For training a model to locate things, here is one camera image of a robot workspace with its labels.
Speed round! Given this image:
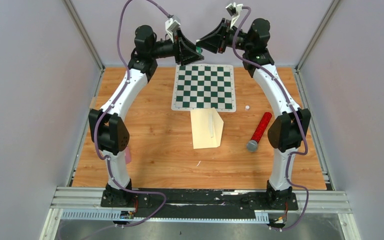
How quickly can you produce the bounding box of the green white chessboard mat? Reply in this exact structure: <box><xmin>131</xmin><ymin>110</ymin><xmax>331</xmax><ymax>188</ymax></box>
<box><xmin>171</xmin><ymin>64</ymin><xmax>237</xmax><ymax>113</ymax></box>

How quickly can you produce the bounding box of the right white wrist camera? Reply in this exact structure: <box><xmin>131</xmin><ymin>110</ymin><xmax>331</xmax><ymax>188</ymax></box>
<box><xmin>225</xmin><ymin>2</ymin><xmax>244</xmax><ymax>29</ymax></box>

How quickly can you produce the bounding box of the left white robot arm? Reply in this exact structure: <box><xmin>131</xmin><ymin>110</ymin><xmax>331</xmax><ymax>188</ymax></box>
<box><xmin>88</xmin><ymin>25</ymin><xmax>204</xmax><ymax>208</ymax></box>

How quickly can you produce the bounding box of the tan paper letter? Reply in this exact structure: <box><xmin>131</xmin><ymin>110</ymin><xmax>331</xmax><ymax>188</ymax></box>
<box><xmin>208</xmin><ymin>111</ymin><xmax>214</xmax><ymax>138</ymax></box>

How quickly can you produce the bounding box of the red glitter microphone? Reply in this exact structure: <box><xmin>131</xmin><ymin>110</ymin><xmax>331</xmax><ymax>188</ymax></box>
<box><xmin>246</xmin><ymin>112</ymin><xmax>273</xmax><ymax>153</ymax></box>

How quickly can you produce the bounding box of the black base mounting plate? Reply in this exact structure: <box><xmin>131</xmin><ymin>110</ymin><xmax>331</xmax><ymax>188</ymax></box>
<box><xmin>100</xmin><ymin>188</ymin><xmax>299</xmax><ymax>220</ymax></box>

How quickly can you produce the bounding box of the cream envelope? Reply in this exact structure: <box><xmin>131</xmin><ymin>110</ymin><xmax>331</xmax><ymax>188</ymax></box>
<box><xmin>190</xmin><ymin>108</ymin><xmax>224</xmax><ymax>149</ymax></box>

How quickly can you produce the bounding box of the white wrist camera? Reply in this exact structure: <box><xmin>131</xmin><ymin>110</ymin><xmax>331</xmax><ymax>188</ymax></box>
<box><xmin>225</xmin><ymin>2</ymin><xmax>244</xmax><ymax>29</ymax></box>
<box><xmin>164</xmin><ymin>15</ymin><xmax>181</xmax><ymax>43</ymax></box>

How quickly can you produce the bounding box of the green white glue stick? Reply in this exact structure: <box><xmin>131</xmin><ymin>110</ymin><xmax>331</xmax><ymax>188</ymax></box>
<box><xmin>196</xmin><ymin>46</ymin><xmax>202</xmax><ymax>54</ymax></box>

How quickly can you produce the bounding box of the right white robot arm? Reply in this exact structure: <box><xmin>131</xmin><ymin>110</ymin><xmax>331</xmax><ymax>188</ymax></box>
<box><xmin>196</xmin><ymin>18</ymin><xmax>311</xmax><ymax>209</ymax></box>

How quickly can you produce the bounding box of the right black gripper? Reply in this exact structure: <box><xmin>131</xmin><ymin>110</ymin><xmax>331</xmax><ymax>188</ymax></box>
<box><xmin>196</xmin><ymin>18</ymin><xmax>253</xmax><ymax>54</ymax></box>

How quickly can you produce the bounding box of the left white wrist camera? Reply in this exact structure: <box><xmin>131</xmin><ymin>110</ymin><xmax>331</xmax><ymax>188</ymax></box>
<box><xmin>164</xmin><ymin>15</ymin><xmax>181</xmax><ymax>43</ymax></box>

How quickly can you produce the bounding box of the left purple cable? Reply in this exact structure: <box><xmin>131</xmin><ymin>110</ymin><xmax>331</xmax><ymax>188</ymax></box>
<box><xmin>93</xmin><ymin>0</ymin><xmax>173</xmax><ymax>229</ymax></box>

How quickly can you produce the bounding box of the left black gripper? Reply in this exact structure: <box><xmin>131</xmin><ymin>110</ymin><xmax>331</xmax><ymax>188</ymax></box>
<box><xmin>149</xmin><ymin>28</ymin><xmax>204</xmax><ymax>67</ymax></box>

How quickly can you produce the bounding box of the aluminium frame rail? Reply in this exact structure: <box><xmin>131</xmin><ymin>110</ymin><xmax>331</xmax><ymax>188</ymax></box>
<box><xmin>40</xmin><ymin>187</ymin><xmax>361</xmax><ymax>240</ymax></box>

